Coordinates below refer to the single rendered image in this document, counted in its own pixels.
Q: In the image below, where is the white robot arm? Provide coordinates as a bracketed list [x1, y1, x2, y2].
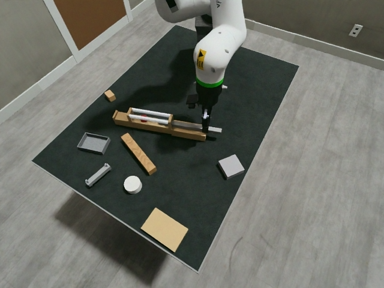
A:
[155, 0, 247, 109]

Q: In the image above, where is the white cylinder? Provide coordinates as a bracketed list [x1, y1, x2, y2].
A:
[124, 176, 142, 194]

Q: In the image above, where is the tan flat rectangular board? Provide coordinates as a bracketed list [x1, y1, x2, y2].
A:
[141, 208, 188, 252]

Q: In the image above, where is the brown wooden bar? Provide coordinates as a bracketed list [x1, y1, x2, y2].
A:
[121, 133, 157, 175]

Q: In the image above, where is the white rectangular bar with pegs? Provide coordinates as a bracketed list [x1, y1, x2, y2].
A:
[85, 163, 111, 186]

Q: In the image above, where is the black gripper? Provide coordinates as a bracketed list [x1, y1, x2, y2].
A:
[198, 95, 218, 133]

